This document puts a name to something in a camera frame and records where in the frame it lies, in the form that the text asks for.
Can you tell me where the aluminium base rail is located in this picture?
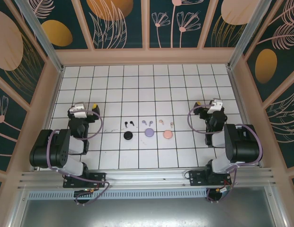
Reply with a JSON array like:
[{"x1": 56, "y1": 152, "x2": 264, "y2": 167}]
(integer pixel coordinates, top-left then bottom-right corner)
[{"x1": 18, "y1": 167, "x2": 277, "y2": 190}]

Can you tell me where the white slotted cable duct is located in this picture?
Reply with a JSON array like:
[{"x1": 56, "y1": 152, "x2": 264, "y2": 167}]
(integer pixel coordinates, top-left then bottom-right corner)
[{"x1": 27, "y1": 190, "x2": 208, "y2": 200}]

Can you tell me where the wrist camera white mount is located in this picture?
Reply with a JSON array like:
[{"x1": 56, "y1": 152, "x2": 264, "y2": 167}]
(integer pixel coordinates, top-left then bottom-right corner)
[
  {"x1": 206, "y1": 98, "x2": 225, "y2": 116},
  {"x1": 69, "y1": 101, "x2": 88, "y2": 119}
]

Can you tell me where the aluminium corner post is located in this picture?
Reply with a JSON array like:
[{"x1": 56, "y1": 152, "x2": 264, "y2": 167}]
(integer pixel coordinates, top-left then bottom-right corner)
[
  {"x1": 226, "y1": 0, "x2": 280, "y2": 70},
  {"x1": 13, "y1": 0, "x2": 65, "y2": 73}
]

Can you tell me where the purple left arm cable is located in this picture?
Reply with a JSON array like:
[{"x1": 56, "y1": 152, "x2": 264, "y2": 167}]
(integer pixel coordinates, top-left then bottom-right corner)
[{"x1": 47, "y1": 109, "x2": 111, "y2": 206}]

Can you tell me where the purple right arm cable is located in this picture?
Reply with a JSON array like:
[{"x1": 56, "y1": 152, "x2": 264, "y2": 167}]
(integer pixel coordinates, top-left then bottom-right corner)
[{"x1": 187, "y1": 105, "x2": 263, "y2": 204}]

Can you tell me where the grey metal sheet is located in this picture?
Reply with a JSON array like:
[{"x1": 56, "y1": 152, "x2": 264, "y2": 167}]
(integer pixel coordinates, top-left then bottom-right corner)
[{"x1": 18, "y1": 198, "x2": 276, "y2": 227}]

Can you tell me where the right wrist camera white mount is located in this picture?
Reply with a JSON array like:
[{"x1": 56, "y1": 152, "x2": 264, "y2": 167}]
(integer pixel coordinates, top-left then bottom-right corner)
[{"x1": 206, "y1": 98, "x2": 225, "y2": 116}]

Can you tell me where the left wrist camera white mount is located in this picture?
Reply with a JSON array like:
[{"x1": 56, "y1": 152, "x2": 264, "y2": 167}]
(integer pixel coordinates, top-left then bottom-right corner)
[{"x1": 69, "y1": 101, "x2": 88, "y2": 119}]

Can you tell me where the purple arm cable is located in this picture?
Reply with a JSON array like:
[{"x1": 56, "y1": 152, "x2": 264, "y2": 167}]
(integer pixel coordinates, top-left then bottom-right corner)
[
  {"x1": 47, "y1": 109, "x2": 111, "y2": 206},
  {"x1": 187, "y1": 105, "x2": 263, "y2": 204}
]

